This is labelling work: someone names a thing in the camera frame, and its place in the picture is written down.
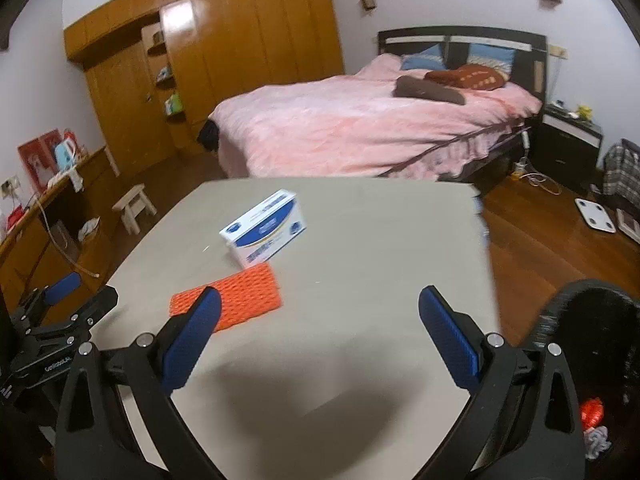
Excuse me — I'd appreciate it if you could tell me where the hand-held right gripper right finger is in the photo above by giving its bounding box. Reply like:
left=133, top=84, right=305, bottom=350
left=415, top=286, right=586, bottom=480

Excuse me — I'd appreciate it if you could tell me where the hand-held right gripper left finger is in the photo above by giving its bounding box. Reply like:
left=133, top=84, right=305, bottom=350
left=55, top=285, right=223, bottom=480

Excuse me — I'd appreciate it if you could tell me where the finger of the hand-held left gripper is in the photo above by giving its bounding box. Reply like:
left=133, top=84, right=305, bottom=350
left=70, top=285, right=119, bottom=333
left=15, top=272, right=82, bottom=318

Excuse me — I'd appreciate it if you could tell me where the orange foam net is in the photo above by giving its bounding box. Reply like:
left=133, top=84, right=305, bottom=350
left=169, top=262, right=283, bottom=333

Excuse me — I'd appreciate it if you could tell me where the blue and white cardboard box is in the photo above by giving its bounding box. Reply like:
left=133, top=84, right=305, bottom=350
left=219, top=189, right=308, bottom=270

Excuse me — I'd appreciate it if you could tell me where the red plastic bag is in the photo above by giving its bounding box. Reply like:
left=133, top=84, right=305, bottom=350
left=580, top=397, right=605, bottom=431

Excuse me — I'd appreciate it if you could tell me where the black trash bin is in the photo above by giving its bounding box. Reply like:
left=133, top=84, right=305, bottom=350
left=517, top=279, right=640, bottom=480

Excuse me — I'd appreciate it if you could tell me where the white plastic bag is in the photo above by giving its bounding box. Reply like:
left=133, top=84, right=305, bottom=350
left=585, top=427, right=611, bottom=461

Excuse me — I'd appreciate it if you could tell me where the wooden side cabinet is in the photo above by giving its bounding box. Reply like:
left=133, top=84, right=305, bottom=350
left=0, top=146, right=118, bottom=321

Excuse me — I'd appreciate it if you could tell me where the white wooden stool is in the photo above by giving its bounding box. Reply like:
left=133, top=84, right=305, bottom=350
left=112, top=184, right=157, bottom=236

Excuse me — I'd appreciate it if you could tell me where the red gift bag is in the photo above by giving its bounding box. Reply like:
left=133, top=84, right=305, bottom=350
left=17, top=130, right=63, bottom=193

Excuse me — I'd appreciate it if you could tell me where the light blue kettle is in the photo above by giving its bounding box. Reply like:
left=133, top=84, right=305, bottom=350
left=52, top=140, right=81, bottom=171

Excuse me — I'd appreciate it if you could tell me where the white bathroom scale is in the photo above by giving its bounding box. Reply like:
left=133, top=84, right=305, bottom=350
left=574, top=197, right=618, bottom=233

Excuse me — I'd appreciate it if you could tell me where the black clothing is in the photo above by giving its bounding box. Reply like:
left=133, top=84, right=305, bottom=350
left=197, top=120, right=221, bottom=153

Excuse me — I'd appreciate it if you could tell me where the dark nightstand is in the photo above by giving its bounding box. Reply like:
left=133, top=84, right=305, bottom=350
left=530, top=105, right=603, bottom=193

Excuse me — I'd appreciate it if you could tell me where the plaid bag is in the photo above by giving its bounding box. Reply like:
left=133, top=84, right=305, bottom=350
left=602, top=139, right=640, bottom=211

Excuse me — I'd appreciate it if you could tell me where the bed with pink cover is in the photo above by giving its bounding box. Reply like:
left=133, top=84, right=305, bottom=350
left=207, top=54, right=543, bottom=181

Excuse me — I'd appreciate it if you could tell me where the brown pillow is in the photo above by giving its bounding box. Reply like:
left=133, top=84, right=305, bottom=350
left=393, top=76, right=467, bottom=107

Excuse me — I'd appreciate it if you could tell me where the red patterned pillow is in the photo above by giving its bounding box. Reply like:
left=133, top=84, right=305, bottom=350
left=425, top=64, right=510, bottom=92

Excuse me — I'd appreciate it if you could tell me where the plain blue pillow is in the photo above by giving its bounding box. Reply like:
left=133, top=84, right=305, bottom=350
left=400, top=44, right=446, bottom=71

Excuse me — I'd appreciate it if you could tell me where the striped blue pillow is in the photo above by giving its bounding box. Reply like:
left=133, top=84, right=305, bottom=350
left=467, top=42, right=516, bottom=76

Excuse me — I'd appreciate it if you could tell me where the wooden wardrobe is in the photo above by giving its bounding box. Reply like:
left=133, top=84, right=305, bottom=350
left=62, top=0, right=346, bottom=178

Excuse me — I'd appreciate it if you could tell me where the thin white cable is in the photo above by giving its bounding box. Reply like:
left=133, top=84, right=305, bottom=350
left=522, top=172, right=563, bottom=196
left=37, top=200, right=101, bottom=278

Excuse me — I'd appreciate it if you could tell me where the dark wooden bed frame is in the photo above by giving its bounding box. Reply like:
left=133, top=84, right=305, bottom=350
left=377, top=26, right=549, bottom=183

